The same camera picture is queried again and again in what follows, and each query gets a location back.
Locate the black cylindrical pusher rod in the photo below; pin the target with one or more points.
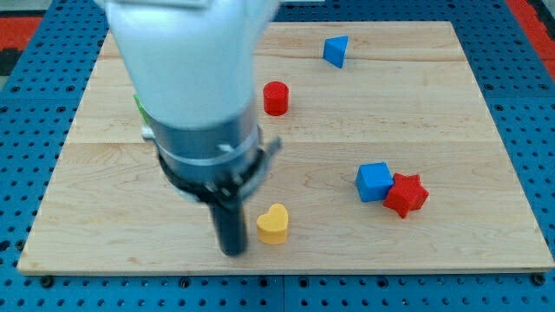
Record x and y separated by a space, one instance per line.
229 223

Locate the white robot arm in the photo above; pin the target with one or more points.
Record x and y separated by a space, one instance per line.
191 64

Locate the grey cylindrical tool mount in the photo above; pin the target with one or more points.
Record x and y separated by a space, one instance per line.
223 159

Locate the blue cube block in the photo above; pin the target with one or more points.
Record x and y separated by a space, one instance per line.
373 181

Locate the green block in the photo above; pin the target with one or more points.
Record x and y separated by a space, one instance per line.
141 109

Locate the yellow heart block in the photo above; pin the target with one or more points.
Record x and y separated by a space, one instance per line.
272 226

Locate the wooden board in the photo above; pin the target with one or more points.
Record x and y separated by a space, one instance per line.
406 96

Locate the red star block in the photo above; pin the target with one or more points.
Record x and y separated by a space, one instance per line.
407 194

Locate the red cylinder block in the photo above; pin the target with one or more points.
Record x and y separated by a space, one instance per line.
276 98

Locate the blue triangle block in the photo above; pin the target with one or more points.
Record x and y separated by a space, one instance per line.
334 50

